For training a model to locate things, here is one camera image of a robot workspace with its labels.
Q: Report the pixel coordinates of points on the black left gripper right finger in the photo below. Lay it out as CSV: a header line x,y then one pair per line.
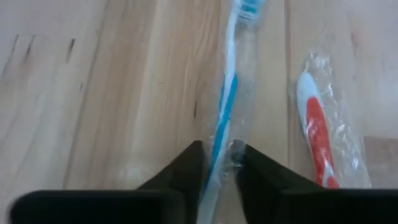
x,y
267,177

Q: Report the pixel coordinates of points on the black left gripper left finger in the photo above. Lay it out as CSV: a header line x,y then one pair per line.
x,y
189,174

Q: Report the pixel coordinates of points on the cyan white toothbrush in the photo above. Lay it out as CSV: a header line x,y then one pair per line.
x,y
229,93

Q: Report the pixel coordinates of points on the red white toothbrush in wrapper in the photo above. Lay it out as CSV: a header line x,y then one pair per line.
x,y
315,124

